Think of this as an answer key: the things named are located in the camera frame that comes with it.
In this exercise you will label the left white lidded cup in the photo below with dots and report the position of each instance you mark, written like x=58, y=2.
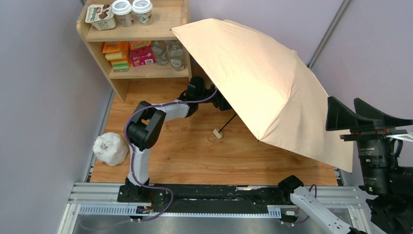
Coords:
x=123, y=11

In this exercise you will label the wooden shelf unit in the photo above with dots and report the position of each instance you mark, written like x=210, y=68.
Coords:
x=166, y=14

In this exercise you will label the pink orange snack box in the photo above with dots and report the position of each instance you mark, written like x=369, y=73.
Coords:
x=141, y=53

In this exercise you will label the right clear glass bottle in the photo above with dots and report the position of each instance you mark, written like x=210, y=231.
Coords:
x=177, y=55

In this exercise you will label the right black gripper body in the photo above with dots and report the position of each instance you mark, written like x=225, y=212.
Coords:
x=373, y=133

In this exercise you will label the beige folding umbrella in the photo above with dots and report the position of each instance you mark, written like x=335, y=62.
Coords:
x=275, y=94

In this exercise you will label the aluminium frame rail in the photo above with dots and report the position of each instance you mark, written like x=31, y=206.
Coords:
x=93, y=208

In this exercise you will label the white lidded cup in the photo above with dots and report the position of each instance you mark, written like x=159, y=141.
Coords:
x=123, y=11
x=143, y=11

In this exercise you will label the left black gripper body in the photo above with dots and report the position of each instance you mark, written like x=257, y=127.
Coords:
x=222, y=103

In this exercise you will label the right white lidded cup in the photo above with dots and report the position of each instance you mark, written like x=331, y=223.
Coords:
x=143, y=11

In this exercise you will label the left clear glass bottle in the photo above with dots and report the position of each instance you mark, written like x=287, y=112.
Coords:
x=159, y=50

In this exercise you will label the orange sponge pack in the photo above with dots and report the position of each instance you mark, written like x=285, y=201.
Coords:
x=118, y=54

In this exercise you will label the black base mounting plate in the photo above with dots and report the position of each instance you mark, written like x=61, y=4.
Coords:
x=205, y=199

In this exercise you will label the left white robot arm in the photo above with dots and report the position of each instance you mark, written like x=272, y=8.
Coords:
x=143, y=129

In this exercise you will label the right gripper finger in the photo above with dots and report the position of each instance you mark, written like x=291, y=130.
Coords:
x=368, y=111
x=340, y=117

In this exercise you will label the white crumpled plastic bag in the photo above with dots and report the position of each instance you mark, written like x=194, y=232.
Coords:
x=110, y=148

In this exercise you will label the clear glass bottle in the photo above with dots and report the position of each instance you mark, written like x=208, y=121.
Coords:
x=159, y=50
x=177, y=55

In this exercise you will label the Chobani yogurt tub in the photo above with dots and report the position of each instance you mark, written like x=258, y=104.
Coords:
x=100, y=16

